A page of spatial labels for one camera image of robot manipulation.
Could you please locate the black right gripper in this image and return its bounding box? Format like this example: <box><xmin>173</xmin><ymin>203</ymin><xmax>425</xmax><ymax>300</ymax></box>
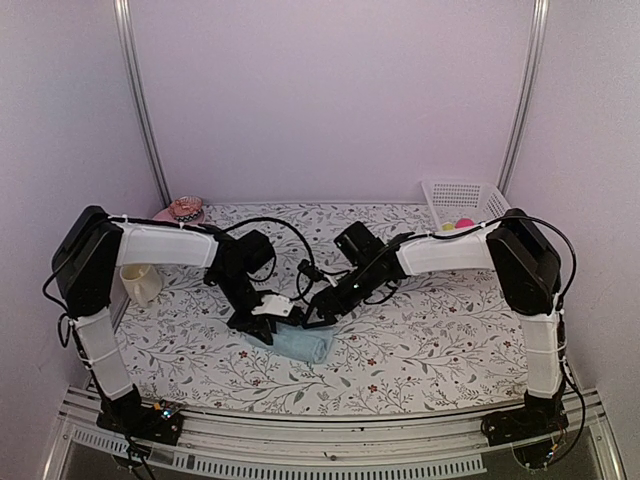
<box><xmin>301</xmin><ymin>260</ymin><xmax>379</xmax><ymax>329</ymax></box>

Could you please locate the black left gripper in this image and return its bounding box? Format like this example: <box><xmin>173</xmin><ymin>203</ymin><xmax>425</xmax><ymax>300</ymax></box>
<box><xmin>212</xmin><ymin>270</ymin><xmax>276</xmax><ymax>344</ymax></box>

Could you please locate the light blue towel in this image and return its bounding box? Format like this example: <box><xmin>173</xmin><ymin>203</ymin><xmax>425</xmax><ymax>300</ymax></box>
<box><xmin>245</xmin><ymin>324</ymin><xmax>334</xmax><ymax>364</ymax></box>

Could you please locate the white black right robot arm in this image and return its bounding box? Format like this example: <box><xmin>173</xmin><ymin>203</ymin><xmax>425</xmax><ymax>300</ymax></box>
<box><xmin>302</xmin><ymin>209</ymin><xmax>566</xmax><ymax>436</ymax></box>

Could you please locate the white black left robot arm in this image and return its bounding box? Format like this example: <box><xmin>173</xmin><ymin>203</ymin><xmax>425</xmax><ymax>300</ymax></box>
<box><xmin>51</xmin><ymin>206</ymin><xmax>304</xmax><ymax>434</ymax></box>

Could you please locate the cream ceramic mug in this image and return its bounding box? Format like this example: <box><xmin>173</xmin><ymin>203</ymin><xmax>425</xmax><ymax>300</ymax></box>
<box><xmin>119</xmin><ymin>264</ymin><xmax>163</xmax><ymax>308</ymax></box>

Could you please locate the floral tablecloth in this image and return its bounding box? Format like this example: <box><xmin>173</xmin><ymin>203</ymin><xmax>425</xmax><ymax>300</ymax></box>
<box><xmin>102</xmin><ymin>201</ymin><xmax>566</xmax><ymax>417</ymax></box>

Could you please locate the pink plate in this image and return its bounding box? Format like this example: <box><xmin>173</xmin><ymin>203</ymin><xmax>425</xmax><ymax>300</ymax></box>
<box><xmin>153</xmin><ymin>208</ymin><xmax>175</xmax><ymax>222</ymax></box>

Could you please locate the pink rolled towel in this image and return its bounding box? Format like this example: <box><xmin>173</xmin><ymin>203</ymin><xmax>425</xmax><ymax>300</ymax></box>
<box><xmin>454</xmin><ymin>218</ymin><xmax>476</xmax><ymax>229</ymax></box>

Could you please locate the white plastic basket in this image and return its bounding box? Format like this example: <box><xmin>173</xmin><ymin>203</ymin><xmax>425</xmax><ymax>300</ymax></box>
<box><xmin>421</xmin><ymin>180</ymin><xmax>511</xmax><ymax>230</ymax></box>

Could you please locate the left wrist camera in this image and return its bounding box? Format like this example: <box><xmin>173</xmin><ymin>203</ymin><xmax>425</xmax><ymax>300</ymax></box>
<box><xmin>237</xmin><ymin>230</ymin><xmax>275</xmax><ymax>274</ymax></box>

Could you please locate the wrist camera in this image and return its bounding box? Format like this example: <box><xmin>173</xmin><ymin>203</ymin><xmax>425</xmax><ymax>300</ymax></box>
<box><xmin>334</xmin><ymin>221</ymin><xmax>385</xmax><ymax>267</ymax></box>
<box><xmin>237</xmin><ymin>230</ymin><xmax>275</xmax><ymax>274</ymax></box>

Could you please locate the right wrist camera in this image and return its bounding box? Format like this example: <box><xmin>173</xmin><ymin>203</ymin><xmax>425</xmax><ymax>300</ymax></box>
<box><xmin>334</xmin><ymin>221</ymin><xmax>385</xmax><ymax>267</ymax></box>

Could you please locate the left black camera cable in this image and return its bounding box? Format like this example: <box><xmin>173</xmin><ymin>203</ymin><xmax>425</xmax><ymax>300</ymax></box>
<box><xmin>219</xmin><ymin>216</ymin><xmax>316</xmax><ymax>281</ymax></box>

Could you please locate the black camera cable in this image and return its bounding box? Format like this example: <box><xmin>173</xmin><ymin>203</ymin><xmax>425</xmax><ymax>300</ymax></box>
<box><xmin>297</xmin><ymin>214</ymin><xmax>587</xmax><ymax>451</ymax></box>
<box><xmin>219</xmin><ymin>216</ymin><xmax>316</xmax><ymax>281</ymax></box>

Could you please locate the aluminium front rail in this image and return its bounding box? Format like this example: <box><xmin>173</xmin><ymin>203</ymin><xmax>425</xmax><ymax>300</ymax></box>
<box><xmin>43</xmin><ymin>387</ymin><xmax>627</xmax><ymax>479</ymax></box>

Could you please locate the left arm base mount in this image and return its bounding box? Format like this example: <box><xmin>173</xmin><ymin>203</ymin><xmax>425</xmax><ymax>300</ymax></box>
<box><xmin>96</xmin><ymin>392</ymin><xmax>184</xmax><ymax>446</ymax></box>

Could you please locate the right black camera cable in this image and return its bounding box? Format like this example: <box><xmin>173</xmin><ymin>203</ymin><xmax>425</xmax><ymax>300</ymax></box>
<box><xmin>297</xmin><ymin>214</ymin><xmax>587</xmax><ymax>451</ymax></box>

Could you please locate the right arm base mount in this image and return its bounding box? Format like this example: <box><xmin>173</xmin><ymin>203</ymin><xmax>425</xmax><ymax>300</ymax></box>
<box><xmin>480</xmin><ymin>396</ymin><xmax>569</xmax><ymax>446</ymax></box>

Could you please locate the left aluminium frame post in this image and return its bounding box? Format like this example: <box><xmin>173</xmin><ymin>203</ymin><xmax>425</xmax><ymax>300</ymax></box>
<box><xmin>113</xmin><ymin>0</ymin><xmax>171</xmax><ymax>207</ymax></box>

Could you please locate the aluminium frame post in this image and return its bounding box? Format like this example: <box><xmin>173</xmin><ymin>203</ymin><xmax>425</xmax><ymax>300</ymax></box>
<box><xmin>113</xmin><ymin>0</ymin><xmax>171</xmax><ymax>207</ymax></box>
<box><xmin>497</xmin><ymin>0</ymin><xmax>550</xmax><ymax>197</ymax></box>

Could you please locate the right aluminium frame post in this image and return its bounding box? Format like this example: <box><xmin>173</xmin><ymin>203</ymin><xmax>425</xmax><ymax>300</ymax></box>
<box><xmin>497</xmin><ymin>0</ymin><xmax>550</xmax><ymax>197</ymax></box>

